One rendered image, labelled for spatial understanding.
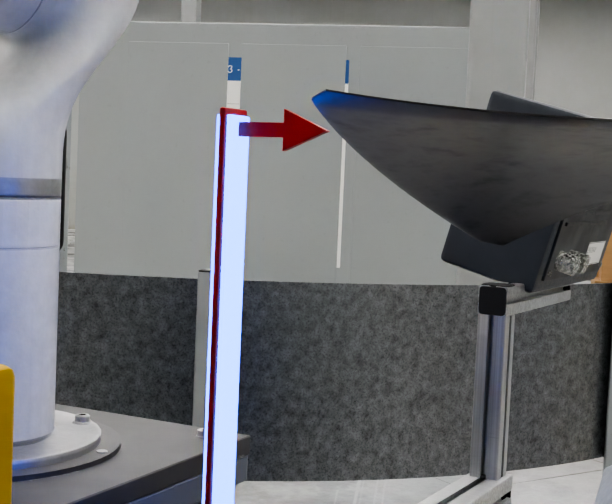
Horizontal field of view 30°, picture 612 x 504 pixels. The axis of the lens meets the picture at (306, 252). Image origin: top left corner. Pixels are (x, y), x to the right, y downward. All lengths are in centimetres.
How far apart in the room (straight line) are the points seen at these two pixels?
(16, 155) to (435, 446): 169
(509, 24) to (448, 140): 425
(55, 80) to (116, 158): 611
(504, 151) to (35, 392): 41
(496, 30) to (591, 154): 423
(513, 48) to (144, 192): 285
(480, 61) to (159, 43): 263
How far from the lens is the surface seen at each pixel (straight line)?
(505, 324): 114
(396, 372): 232
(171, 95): 684
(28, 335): 83
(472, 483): 116
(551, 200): 67
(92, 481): 78
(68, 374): 230
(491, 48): 480
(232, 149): 66
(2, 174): 80
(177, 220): 681
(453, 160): 60
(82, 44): 85
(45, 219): 83
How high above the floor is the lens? 115
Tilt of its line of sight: 4 degrees down
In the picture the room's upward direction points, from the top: 3 degrees clockwise
